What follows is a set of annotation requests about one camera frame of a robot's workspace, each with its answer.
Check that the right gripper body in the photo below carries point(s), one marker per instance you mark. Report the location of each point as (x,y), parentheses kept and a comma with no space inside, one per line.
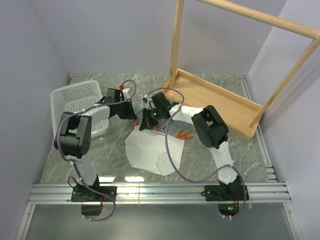
(154,115)

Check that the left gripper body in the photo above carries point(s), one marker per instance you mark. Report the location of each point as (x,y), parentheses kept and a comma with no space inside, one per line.
(121,110)

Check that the white underwear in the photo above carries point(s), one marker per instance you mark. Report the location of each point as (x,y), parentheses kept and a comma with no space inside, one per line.
(153,151)

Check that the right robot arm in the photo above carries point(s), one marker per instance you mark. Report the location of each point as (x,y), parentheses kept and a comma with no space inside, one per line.
(212,132)

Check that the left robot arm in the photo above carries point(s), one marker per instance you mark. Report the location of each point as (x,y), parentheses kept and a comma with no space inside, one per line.
(73,138)

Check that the orange clothespin left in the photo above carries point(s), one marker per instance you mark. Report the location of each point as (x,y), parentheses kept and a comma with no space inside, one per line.
(181,134)

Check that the orange clothespin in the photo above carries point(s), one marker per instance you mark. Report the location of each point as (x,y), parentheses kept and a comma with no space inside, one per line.
(187,136)
(181,134)

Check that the orange clothespin right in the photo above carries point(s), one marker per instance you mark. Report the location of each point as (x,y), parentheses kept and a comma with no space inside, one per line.
(187,136)

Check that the white plastic basket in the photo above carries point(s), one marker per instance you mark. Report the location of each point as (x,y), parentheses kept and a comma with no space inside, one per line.
(73,98)

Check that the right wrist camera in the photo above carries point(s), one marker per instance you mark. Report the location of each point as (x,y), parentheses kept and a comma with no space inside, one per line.
(148,103)

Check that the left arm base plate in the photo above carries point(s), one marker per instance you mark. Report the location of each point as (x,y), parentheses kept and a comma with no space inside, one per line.
(85,195)

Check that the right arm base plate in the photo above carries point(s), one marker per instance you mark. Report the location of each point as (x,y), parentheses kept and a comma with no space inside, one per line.
(219,193)

